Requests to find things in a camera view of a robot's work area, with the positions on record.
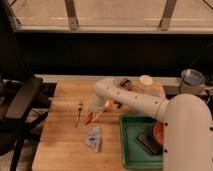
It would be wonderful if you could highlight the white lidded jar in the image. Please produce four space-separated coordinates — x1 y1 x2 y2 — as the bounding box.
137 75 153 91

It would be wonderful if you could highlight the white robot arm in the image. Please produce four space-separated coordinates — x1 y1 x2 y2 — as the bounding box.
89 78 213 171

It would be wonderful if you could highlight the green plastic tray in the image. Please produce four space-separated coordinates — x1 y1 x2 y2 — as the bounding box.
119 115 163 170

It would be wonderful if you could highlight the metal fork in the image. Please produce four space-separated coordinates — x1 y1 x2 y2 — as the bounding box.
74 101 84 127

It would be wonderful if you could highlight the red-brown bowl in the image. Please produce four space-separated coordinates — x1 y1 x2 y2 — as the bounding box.
152 122 164 146

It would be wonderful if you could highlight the dark round small object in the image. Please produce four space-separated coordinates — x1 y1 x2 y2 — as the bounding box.
120 78 131 87

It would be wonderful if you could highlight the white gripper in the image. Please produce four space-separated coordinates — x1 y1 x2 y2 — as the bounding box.
88 98 105 122

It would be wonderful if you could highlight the black rectangular block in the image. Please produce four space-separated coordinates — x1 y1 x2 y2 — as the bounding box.
136 132 161 155

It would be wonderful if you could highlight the grey round device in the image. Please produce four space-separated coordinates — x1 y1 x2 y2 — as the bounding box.
181 69 205 86

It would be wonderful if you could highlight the blue crumpled cloth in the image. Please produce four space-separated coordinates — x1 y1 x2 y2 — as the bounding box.
85 126 102 152

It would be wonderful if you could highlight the black office chair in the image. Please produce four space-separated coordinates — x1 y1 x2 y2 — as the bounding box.
0 77 56 171

